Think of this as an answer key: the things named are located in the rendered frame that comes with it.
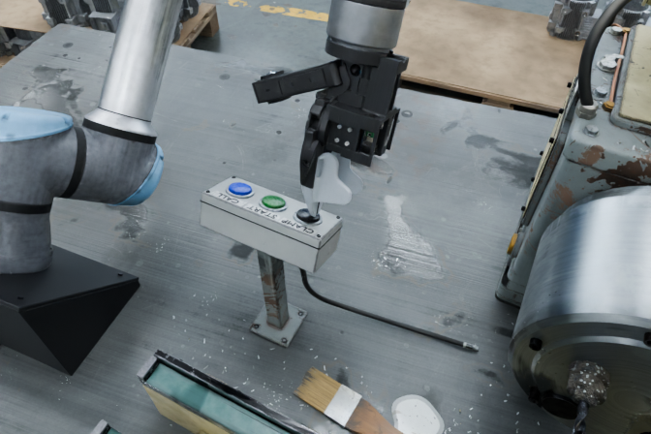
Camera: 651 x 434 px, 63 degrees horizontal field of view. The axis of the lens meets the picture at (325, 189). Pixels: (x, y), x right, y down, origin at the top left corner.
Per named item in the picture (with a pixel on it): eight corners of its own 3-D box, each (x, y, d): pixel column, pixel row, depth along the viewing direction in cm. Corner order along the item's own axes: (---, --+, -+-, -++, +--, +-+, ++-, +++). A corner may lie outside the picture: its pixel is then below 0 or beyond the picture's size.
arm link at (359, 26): (320, -6, 52) (351, -8, 59) (312, 41, 54) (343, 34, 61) (391, 12, 49) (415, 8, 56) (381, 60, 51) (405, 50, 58)
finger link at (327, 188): (338, 238, 61) (355, 166, 57) (294, 221, 63) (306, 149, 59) (349, 228, 64) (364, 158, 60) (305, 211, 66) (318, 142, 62)
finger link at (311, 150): (306, 193, 59) (320, 119, 55) (294, 188, 60) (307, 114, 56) (324, 179, 63) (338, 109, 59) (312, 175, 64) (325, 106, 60)
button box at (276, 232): (337, 250, 70) (345, 215, 68) (314, 275, 64) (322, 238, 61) (229, 205, 75) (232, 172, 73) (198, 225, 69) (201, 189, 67)
